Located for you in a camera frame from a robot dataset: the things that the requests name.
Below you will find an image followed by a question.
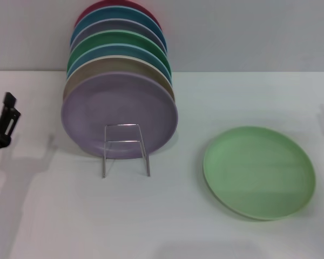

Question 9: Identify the lavender plate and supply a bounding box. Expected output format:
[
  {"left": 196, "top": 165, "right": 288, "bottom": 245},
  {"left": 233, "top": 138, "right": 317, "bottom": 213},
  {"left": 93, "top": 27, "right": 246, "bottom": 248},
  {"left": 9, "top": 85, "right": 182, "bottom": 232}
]
[{"left": 60, "top": 71, "right": 179, "bottom": 160}]

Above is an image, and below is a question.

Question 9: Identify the maroon plate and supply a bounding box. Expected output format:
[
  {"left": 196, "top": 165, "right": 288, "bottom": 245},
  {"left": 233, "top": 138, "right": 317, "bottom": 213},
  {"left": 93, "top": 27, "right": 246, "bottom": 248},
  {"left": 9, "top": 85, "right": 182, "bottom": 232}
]
[{"left": 74, "top": 0, "right": 163, "bottom": 30}]

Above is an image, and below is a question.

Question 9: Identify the light green plate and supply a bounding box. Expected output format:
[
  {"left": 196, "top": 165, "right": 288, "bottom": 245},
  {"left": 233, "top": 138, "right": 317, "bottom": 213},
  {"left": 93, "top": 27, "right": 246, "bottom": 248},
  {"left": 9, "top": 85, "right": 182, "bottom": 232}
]
[{"left": 203, "top": 125, "right": 316, "bottom": 222}]

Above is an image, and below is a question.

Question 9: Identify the metal wire plate rack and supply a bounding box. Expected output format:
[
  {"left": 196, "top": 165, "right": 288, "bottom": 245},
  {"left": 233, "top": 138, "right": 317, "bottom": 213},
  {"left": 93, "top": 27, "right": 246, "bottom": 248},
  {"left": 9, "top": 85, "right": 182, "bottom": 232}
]
[{"left": 101, "top": 123, "right": 151, "bottom": 179}]

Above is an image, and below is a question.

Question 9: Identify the tan plate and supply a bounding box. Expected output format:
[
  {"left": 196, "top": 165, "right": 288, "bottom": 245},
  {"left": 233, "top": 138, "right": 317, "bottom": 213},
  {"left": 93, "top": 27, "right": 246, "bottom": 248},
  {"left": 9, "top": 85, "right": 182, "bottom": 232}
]
[{"left": 63, "top": 54, "right": 176, "bottom": 103}]

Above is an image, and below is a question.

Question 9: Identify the light blue plate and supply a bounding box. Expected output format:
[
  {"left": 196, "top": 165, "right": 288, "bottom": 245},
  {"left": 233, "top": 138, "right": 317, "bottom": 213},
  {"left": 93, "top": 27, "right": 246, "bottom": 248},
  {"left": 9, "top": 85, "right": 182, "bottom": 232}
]
[{"left": 66, "top": 44, "right": 173, "bottom": 81}]

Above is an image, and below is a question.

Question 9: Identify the dark green plate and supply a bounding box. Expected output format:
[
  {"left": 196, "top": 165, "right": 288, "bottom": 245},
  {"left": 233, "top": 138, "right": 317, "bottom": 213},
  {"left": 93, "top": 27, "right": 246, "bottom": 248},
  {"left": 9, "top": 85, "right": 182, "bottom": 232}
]
[{"left": 67, "top": 29, "right": 171, "bottom": 73}]

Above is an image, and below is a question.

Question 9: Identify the teal blue plate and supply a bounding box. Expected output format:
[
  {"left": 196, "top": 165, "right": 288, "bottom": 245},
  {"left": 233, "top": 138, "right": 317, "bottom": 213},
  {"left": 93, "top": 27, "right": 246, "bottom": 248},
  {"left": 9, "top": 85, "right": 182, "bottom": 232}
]
[{"left": 70, "top": 5, "right": 168, "bottom": 53}]

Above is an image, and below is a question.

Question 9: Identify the grey purple plate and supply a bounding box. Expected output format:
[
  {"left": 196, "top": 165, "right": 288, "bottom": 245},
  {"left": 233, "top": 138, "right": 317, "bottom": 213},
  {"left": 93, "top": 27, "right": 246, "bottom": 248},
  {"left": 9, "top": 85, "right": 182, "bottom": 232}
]
[{"left": 70, "top": 18, "right": 168, "bottom": 54}]

